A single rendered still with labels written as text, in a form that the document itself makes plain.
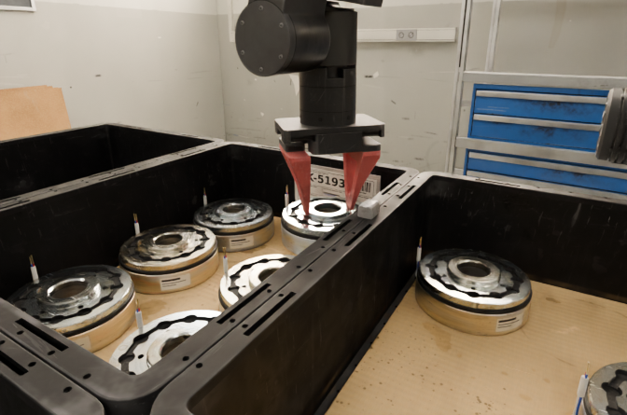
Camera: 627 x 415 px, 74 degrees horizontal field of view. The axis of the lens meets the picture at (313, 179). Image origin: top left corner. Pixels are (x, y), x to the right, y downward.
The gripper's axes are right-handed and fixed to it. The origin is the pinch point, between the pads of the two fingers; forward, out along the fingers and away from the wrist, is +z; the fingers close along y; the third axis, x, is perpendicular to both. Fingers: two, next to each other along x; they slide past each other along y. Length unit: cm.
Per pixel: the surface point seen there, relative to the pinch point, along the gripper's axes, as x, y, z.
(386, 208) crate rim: -8.6, 3.1, -2.6
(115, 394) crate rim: -25.4, -16.5, -3.0
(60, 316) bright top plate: -8.2, -24.9, 3.9
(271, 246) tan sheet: 5.8, -5.8, 7.4
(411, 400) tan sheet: -20.1, 0.5, 7.3
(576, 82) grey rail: 110, 141, 3
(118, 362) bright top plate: -15.0, -19.3, 3.8
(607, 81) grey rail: 102, 149, 2
